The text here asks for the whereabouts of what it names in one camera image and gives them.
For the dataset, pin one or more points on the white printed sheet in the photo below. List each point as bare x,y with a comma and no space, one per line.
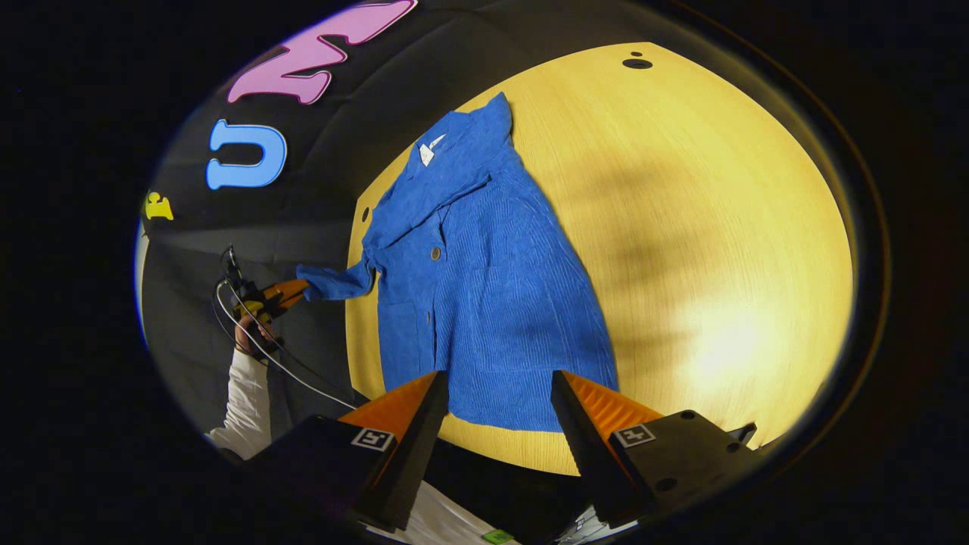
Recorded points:
594,524

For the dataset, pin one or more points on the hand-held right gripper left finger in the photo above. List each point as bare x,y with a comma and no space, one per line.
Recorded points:
416,454

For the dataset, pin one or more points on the small green tag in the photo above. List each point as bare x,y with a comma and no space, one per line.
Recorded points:
498,537

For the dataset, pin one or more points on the black backdrop cloth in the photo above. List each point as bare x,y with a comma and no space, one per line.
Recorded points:
341,129

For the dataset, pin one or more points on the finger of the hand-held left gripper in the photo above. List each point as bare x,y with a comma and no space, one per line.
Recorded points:
289,291

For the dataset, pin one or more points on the white cloth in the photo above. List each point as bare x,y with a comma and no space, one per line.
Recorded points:
447,518

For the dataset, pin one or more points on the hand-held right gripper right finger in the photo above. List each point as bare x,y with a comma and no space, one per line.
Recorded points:
587,454

